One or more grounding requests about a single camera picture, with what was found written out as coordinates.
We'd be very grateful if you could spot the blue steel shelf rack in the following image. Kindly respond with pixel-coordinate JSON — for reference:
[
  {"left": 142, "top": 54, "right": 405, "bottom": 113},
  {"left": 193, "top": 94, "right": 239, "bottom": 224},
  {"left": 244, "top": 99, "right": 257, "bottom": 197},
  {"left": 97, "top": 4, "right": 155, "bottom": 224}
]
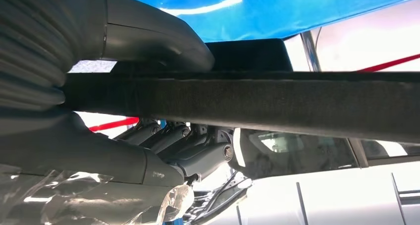
[{"left": 102, "top": 0, "right": 420, "bottom": 44}]

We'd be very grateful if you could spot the clear plastic hand wrap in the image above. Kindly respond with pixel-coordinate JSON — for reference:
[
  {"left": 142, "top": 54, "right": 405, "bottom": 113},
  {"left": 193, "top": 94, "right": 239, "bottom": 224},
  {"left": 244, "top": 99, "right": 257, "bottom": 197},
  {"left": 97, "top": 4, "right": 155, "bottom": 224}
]
[{"left": 0, "top": 164, "right": 195, "bottom": 225}]

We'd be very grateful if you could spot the white car body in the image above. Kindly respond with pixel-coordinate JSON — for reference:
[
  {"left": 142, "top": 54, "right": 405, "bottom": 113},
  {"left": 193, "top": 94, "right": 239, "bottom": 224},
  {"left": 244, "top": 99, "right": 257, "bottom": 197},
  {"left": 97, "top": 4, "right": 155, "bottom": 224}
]
[{"left": 75, "top": 0, "right": 420, "bottom": 225}]

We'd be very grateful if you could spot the chrome pole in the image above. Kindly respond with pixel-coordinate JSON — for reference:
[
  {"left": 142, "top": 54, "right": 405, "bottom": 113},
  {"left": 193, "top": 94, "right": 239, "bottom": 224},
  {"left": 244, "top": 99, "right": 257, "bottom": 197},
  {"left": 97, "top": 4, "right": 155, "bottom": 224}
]
[{"left": 300, "top": 31, "right": 322, "bottom": 72}]

